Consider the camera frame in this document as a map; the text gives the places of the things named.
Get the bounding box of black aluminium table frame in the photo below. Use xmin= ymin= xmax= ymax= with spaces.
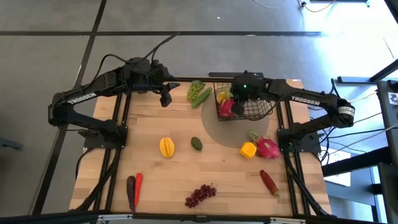
xmin=74 ymin=76 xmax=332 ymax=218

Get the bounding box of orange carrot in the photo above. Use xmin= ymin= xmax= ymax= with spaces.
xmin=134 ymin=172 xmax=144 ymax=207

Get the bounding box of red chili pepper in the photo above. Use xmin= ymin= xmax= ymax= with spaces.
xmin=259 ymin=169 xmax=280 ymax=198

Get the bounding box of grey round mat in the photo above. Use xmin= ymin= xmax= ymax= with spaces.
xmin=200 ymin=90 xmax=271 ymax=149

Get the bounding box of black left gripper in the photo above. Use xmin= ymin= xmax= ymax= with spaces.
xmin=150 ymin=60 xmax=181 ymax=108

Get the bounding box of red grape bunch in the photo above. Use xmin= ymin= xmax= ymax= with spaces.
xmin=184 ymin=183 xmax=218 ymax=208

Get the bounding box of black floor stand beam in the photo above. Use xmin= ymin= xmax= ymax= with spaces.
xmin=337 ymin=58 xmax=398 ymax=85
xmin=322 ymin=146 xmax=398 ymax=178

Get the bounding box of small pink dragon fruit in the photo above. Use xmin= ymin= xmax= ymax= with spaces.
xmin=219 ymin=88 xmax=236 ymax=118

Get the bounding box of black crossbar with silver brackets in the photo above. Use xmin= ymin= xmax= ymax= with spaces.
xmin=0 ymin=210 xmax=398 ymax=224

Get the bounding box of large pink dragon fruit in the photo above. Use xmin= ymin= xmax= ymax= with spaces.
xmin=248 ymin=129 xmax=281 ymax=160

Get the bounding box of green cucumber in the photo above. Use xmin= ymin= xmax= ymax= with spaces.
xmin=190 ymin=86 xmax=213 ymax=110

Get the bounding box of black side cabinet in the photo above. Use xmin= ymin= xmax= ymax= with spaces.
xmin=376 ymin=79 xmax=398 ymax=224

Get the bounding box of white cable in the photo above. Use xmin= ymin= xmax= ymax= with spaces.
xmin=346 ymin=91 xmax=379 ymax=103

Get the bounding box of green grape bunch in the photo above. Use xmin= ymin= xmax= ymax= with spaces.
xmin=187 ymin=80 xmax=206 ymax=103

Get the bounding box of yellow starfruit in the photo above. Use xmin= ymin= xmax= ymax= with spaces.
xmin=159 ymin=136 xmax=175 ymax=159

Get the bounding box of black wire basket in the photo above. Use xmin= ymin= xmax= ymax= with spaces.
xmin=213 ymin=81 xmax=278 ymax=122

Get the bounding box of dark green avocado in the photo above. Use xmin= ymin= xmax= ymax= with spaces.
xmin=190 ymin=136 xmax=203 ymax=152

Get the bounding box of yellow bell pepper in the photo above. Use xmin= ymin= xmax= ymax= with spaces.
xmin=239 ymin=141 xmax=257 ymax=160

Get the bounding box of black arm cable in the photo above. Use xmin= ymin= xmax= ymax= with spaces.
xmin=150 ymin=32 xmax=180 ymax=62
xmin=82 ymin=53 xmax=130 ymax=91
xmin=330 ymin=78 xmax=343 ymax=98

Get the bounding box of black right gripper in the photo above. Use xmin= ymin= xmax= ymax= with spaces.
xmin=231 ymin=70 xmax=269 ymax=116

